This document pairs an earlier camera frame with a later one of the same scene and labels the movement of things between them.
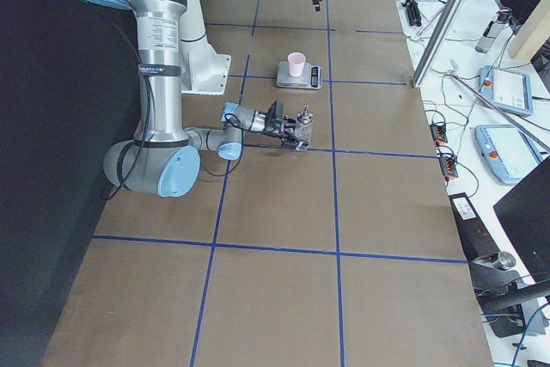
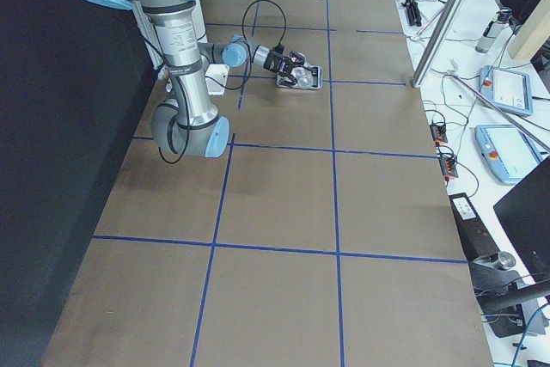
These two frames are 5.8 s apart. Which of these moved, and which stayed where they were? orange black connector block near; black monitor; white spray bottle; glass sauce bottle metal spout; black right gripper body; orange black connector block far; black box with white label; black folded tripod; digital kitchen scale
Moved: black right gripper body; glass sauce bottle metal spout
Stayed: black box with white label; orange black connector block near; orange black connector block far; digital kitchen scale; black folded tripod; black monitor; white spray bottle
